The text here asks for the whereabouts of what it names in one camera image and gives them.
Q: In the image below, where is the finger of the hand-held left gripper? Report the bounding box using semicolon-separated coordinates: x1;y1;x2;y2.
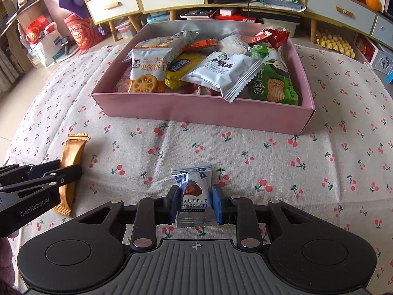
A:
0;160;61;188
0;165;82;203

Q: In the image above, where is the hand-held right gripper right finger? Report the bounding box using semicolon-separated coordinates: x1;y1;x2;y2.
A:
212;184;323;249

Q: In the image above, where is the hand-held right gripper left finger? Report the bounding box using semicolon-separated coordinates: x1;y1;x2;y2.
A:
70;186;182;250

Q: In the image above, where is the golden wafer bar packet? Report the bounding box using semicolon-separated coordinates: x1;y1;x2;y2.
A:
52;133;89;216

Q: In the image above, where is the small blue chocolate packet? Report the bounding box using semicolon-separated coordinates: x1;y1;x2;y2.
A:
171;165;217;228

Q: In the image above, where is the pink cardboard box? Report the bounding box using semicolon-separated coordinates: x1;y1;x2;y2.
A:
91;21;316;135

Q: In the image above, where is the clear pink cracker packet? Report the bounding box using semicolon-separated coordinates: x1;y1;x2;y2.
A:
114;67;133;93

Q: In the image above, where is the red snack packet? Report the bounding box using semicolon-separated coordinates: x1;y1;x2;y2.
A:
250;28;291;50
190;83;222;98

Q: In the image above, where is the green chip packet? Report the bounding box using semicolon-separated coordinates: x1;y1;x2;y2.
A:
247;45;299;106

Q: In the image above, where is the white round biscuit packet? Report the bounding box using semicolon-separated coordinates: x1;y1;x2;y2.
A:
128;46;173;93

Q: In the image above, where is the grey monkey print packet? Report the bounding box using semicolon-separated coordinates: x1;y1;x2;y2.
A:
179;51;265;103

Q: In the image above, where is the yellow snack packet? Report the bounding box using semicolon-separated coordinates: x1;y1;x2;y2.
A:
164;51;209;90

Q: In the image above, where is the orange white snack packet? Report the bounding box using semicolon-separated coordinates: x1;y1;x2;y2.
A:
184;39;219;52

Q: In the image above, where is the long silver biscuit packet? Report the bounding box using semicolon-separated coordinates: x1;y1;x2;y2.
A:
137;31;199;60

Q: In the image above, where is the clear white rice cake packet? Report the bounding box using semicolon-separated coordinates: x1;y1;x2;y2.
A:
219;31;251;56

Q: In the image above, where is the purple clothing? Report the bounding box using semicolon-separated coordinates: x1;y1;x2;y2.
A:
0;236;23;295

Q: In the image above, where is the cherry print cloth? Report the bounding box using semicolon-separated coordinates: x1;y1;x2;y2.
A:
6;41;393;283

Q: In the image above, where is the white shopping bag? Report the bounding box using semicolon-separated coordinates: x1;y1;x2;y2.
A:
29;21;71;68

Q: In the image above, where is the red plastic bag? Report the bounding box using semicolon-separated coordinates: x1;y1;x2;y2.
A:
25;17;51;45

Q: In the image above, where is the red cartoon face bag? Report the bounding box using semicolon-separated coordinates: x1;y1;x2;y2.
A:
63;12;105;50

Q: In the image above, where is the blue plastic container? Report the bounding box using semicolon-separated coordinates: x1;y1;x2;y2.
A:
147;12;171;26

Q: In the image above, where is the clear plastic storage bin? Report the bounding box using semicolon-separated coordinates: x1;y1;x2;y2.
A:
261;21;301;38

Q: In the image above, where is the flat red box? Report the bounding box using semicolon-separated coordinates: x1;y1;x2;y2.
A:
215;14;257;24

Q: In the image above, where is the black keyboard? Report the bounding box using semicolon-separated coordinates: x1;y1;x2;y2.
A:
180;8;215;19

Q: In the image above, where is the long wooden cabinet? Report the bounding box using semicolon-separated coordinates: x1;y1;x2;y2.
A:
75;0;393;44

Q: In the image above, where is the yellow egg tray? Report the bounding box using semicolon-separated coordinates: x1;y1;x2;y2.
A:
316;28;357;59

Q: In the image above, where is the red toy box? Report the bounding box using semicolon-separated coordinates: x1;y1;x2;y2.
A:
358;34;377;60

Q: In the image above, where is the white printed storage box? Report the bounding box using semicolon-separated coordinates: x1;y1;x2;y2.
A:
370;47;393;76

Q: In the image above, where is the light blue drawer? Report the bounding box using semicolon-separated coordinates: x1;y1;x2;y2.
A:
371;15;393;43
305;0;379;27

